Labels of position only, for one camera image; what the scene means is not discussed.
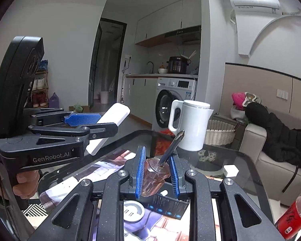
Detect round silver charging hub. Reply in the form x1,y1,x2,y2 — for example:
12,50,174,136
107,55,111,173
123,201,144,223

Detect white wicker basket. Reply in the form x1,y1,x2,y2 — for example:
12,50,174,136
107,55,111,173
204,115,237,145

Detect white power bank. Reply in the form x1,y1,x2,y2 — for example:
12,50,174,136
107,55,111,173
86,103,131,156

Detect black white striped rug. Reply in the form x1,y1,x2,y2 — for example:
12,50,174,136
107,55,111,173
22,203,46,218

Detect white electric kettle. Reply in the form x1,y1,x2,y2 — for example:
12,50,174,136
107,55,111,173
168,100,214,151

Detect shoe rack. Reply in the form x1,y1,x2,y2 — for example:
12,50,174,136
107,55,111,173
27,60,49,108

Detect black cardboard box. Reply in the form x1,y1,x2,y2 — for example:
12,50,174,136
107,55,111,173
140,191,191,219

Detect black pressure cooker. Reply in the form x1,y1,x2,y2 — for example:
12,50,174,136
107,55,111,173
167,56,190,74

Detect bottle with red label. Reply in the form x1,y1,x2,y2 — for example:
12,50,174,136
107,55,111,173
275,183,301,240

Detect brown cardboard box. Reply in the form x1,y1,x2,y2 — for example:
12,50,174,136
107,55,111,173
69,103,91,113

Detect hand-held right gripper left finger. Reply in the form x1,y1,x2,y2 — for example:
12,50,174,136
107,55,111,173
27,146,147,241

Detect white lower cabinets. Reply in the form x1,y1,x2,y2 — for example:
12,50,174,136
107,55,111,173
125,73,158,125

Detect white washing machine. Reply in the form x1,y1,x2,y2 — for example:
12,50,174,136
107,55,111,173
152,77,197,132

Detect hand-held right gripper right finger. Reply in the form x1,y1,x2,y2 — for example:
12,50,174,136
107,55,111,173
169,156,285,241

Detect dark door frame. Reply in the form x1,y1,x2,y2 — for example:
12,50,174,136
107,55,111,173
88,17,127,106

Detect range hood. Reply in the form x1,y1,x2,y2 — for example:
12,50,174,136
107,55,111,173
164,26,202,43

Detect white upper cabinets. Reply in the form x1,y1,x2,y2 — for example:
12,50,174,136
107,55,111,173
135,0,202,47

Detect black cable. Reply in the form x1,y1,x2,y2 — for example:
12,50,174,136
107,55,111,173
282,164,300,194

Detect pink garment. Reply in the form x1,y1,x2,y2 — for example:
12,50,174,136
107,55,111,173
232,92,246,111

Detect person's left hand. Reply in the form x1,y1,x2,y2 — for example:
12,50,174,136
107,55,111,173
0,159,41,204

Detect white cube charger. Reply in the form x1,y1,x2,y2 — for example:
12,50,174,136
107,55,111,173
223,164,239,177

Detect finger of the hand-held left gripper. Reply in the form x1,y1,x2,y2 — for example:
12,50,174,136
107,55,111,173
24,107,102,128
27,123,119,143

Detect white air conditioner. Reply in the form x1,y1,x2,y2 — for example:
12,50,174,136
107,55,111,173
228,0,283,15

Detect black jacket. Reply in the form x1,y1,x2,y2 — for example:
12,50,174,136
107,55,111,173
244,102,301,167

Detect white cabinets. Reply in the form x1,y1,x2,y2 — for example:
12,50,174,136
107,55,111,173
125,73,158,125
135,0,202,47

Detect pink handled screwdriver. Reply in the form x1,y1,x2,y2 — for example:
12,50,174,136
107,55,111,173
140,130,185,197

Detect red gift box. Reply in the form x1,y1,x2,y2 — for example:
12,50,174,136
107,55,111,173
154,129,177,156

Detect printed desk mat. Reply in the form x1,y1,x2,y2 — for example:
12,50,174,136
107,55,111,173
40,149,224,241

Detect beige sofa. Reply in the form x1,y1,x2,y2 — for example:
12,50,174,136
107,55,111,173
237,124,301,207

